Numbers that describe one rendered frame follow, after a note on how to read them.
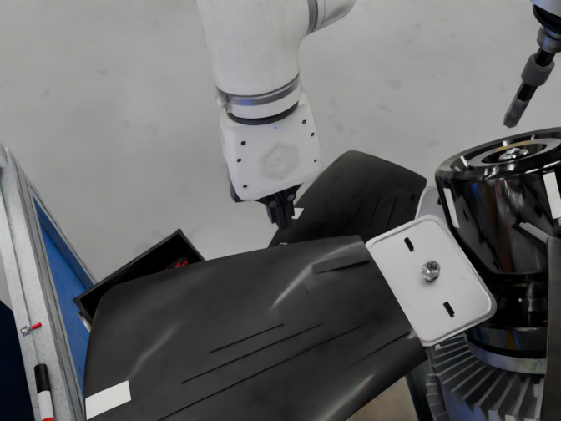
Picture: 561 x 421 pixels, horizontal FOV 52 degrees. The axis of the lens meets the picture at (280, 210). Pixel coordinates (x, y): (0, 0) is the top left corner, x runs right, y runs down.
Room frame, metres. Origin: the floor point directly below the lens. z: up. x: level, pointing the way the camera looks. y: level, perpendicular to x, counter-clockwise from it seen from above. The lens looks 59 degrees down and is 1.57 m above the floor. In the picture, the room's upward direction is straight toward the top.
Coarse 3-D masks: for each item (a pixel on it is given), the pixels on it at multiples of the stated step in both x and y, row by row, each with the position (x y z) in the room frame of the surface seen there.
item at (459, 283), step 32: (416, 224) 0.22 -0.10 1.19; (384, 256) 0.19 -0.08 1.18; (416, 256) 0.19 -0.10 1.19; (448, 256) 0.19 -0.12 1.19; (416, 288) 0.17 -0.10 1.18; (448, 288) 0.16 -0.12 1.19; (480, 288) 0.16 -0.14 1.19; (416, 320) 0.14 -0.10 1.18; (448, 320) 0.14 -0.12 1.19; (480, 320) 0.14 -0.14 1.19
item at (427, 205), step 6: (432, 186) 0.30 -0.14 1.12; (426, 192) 0.30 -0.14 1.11; (432, 192) 0.29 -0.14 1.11; (420, 198) 0.29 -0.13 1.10; (426, 198) 0.29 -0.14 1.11; (432, 198) 0.29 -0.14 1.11; (420, 204) 0.29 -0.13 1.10; (426, 204) 0.29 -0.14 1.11; (432, 204) 0.28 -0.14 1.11; (420, 210) 0.28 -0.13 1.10; (426, 210) 0.28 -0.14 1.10; (432, 210) 0.28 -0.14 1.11; (438, 210) 0.27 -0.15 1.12; (420, 216) 0.28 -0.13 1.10; (438, 216) 0.27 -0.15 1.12; (444, 216) 0.26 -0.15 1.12; (444, 222) 0.26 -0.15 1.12
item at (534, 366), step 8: (464, 336) 0.15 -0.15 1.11; (472, 344) 0.14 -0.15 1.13; (480, 344) 0.14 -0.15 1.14; (472, 352) 0.14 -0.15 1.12; (480, 352) 0.13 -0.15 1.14; (488, 352) 0.13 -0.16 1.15; (496, 352) 0.13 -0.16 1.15; (504, 352) 0.13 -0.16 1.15; (512, 352) 0.13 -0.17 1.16; (520, 352) 0.13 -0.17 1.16; (528, 352) 0.12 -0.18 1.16; (536, 352) 0.12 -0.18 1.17; (544, 352) 0.12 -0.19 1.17; (488, 360) 0.13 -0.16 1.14; (496, 360) 0.12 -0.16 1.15; (504, 360) 0.12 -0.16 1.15; (512, 360) 0.12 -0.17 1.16; (520, 360) 0.12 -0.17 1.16; (528, 360) 0.12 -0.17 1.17; (536, 360) 0.12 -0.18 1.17; (544, 360) 0.12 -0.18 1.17; (504, 368) 0.12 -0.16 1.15; (512, 368) 0.12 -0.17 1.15; (520, 368) 0.11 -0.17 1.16; (528, 368) 0.11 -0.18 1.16; (536, 368) 0.11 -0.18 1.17; (544, 368) 0.11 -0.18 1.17
